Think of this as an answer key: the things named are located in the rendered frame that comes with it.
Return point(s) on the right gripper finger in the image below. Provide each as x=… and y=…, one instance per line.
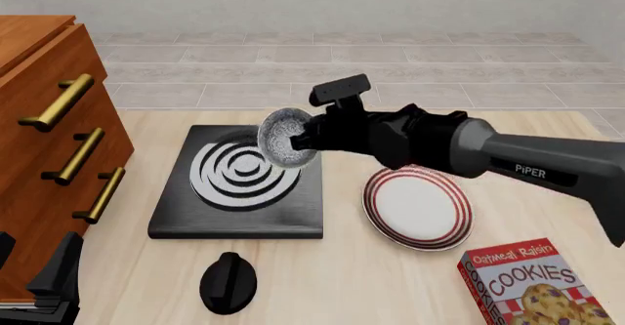
x=300, y=142

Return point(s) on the small flat plate on stalk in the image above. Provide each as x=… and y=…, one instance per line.
x=339, y=87

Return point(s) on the grey and black right arm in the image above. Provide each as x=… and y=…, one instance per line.
x=527, y=153

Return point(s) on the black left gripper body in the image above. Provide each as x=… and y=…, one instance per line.
x=44, y=310

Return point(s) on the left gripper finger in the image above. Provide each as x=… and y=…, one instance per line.
x=61, y=263
x=5, y=248

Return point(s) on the round black stove knob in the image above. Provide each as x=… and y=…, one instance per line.
x=227, y=284

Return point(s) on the white plate with red rings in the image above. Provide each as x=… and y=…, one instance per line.
x=415, y=208

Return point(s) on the wooden cabinet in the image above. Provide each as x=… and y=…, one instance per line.
x=29, y=47

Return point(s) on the oatmeal raisin cookies box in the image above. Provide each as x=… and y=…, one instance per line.
x=527, y=284

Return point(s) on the patterned black bowl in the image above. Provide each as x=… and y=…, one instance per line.
x=278, y=134

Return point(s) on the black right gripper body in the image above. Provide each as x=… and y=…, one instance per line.
x=342, y=134

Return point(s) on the flat black stove plate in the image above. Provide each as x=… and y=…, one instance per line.
x=244, y=215

